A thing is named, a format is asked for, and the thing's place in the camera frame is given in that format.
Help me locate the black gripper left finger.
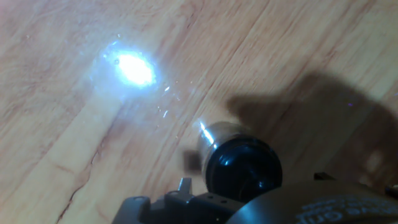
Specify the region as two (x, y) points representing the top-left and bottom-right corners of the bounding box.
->
(111, 177), (246, 224)

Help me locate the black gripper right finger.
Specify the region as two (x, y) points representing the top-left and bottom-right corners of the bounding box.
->
(384, 184), (398, 200)

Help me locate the small clear glass jar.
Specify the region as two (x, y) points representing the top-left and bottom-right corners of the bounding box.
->
(197, 121), (259, 184)

